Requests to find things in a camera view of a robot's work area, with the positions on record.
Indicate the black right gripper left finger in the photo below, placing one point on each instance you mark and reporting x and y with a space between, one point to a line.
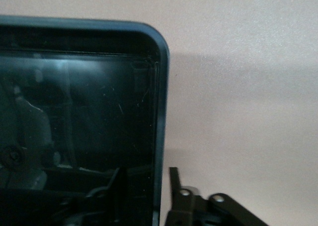
119 198

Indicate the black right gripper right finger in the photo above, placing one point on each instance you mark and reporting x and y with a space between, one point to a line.
188 211

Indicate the black plastic box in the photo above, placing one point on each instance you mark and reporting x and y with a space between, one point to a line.
74 99

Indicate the brown table mat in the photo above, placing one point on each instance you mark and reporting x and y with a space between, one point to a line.
236 87

